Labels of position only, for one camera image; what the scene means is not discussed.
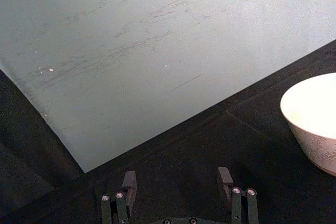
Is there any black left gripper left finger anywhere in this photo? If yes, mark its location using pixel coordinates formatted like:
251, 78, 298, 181
101, 170, 138, 224

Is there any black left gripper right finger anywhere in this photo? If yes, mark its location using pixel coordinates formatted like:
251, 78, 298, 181
217, 167, 260, 224

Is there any black table cloth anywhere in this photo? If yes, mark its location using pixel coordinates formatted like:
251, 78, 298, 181
0, 39, 336, 224

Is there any white patterned bowl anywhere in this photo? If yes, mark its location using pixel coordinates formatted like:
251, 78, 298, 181
280, 72, 336, 177

